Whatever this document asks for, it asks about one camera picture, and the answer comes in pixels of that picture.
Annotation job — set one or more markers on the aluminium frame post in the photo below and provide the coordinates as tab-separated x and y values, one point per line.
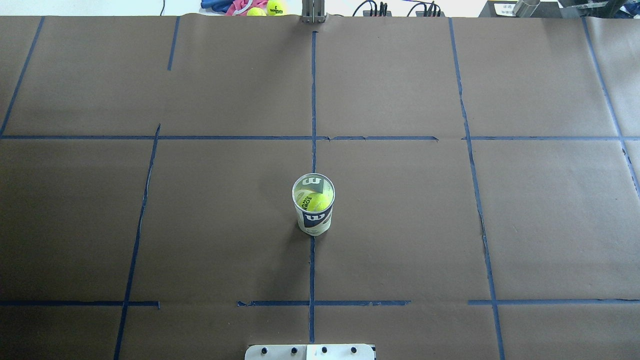
313	11

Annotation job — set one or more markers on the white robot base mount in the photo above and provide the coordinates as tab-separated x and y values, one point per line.
332	351

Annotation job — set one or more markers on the white tennis ball can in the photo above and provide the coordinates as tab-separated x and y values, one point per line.
314	223

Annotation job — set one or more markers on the blue pink cloth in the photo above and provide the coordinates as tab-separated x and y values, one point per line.
228	7

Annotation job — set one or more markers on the spare tennis ball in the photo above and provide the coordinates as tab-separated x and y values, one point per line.
277	8
256	11

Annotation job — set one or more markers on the yellow tennis ball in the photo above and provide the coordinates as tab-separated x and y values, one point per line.
311	201

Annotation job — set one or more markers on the spare tennis ball lower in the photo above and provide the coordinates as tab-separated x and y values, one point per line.
256	11

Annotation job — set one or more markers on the metal cup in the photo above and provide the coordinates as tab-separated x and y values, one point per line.
525	8

